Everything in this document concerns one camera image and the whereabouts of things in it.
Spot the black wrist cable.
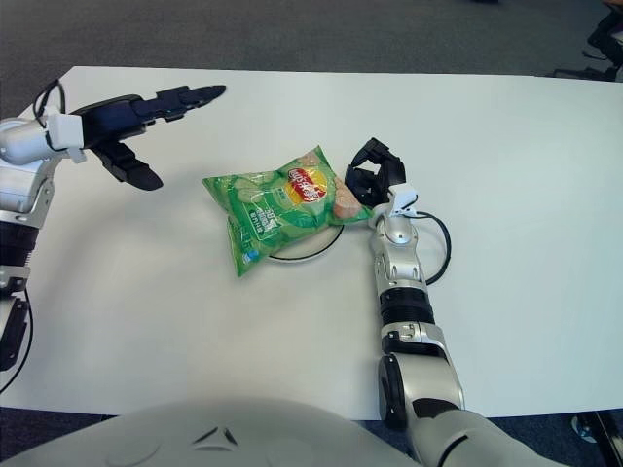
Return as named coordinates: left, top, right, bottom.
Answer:
left=0, top=77, right=67, bottom=395
left=416, top=211, right=452, bottom=286

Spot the green potato chip bag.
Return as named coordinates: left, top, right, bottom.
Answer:
left=202, top=143, right=376, bottom=278

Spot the grey robot torso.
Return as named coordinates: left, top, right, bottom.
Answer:
left=0, top=396, right=420, bottom=467

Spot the white plate with black rim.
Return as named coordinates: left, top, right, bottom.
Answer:
left=265, top=223, right=345, bottom=265

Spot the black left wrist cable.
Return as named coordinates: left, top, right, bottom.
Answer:
left=0, top=77, right=67, bottom=395

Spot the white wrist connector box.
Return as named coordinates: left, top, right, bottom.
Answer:
left=387, top=183, right=420, bottom=218
left=46, top=111, right=89, bottom=164

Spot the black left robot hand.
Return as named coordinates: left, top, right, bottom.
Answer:
left=72, top=85, right=228, bottom=192

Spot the chair caster wheel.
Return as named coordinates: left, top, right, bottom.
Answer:
left=571, top=413, right=623, bottom=444

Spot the black office chair base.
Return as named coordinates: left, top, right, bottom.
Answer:
left=554, top=4, right=623, bottom=82

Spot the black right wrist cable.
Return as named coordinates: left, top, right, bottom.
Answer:
left=416, top=211, right=452, bottom=286

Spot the white right wrist connector box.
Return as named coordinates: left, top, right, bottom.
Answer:
left=387, top=183, right=420, bottom=218

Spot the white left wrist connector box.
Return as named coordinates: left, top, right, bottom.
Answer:
left=46, top=111, right=89, bottom=164

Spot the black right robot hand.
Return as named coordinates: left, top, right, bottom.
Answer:
left=344, top=137, right=408, bottom=211

